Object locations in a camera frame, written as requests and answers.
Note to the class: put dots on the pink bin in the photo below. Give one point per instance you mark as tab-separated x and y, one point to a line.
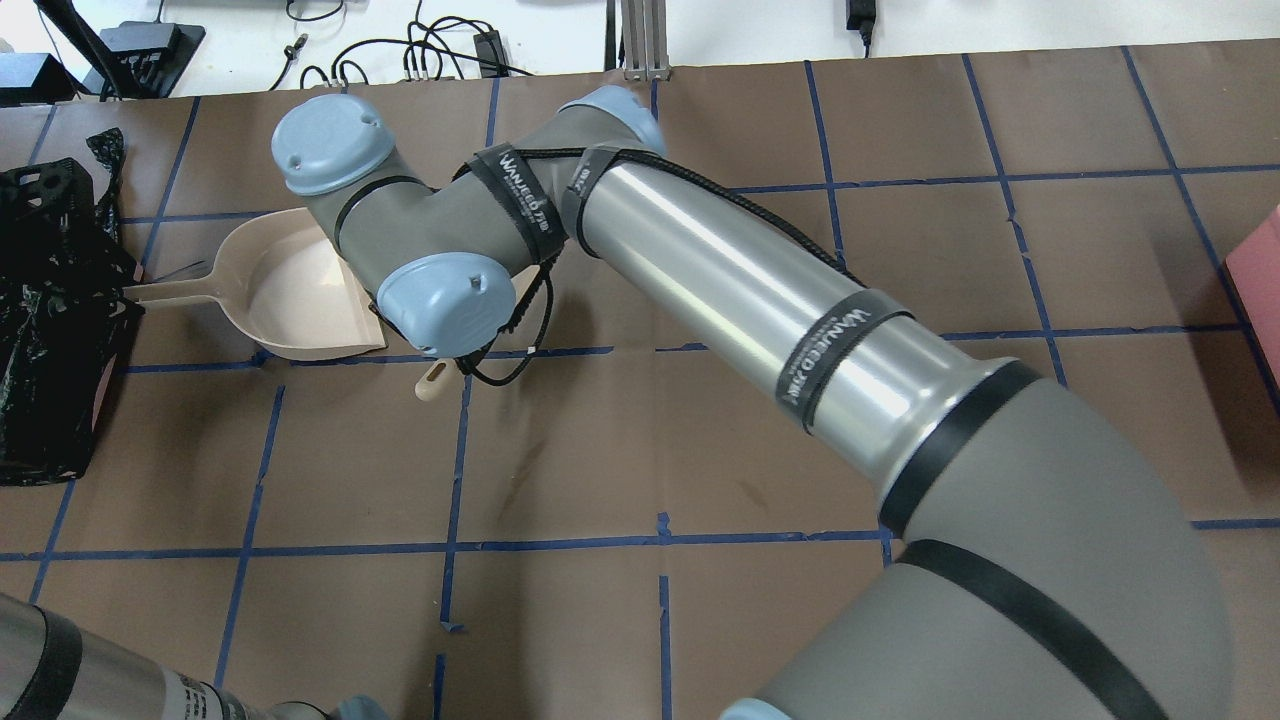
1254	269

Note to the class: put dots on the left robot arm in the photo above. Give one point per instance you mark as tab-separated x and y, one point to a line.
52	669

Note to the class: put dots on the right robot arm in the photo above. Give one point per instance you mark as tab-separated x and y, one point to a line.
1047	571

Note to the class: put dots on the black trash bag bin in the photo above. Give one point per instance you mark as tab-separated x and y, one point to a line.
65	318

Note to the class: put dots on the black power strip box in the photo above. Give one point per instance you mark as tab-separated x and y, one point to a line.
157	54

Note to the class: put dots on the aluminium frame post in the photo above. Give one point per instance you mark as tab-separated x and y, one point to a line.
644	39

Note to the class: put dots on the black power adapter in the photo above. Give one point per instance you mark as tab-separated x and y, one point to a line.
490	54

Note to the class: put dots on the white plastic dustpan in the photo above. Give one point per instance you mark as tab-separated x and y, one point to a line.
280	282

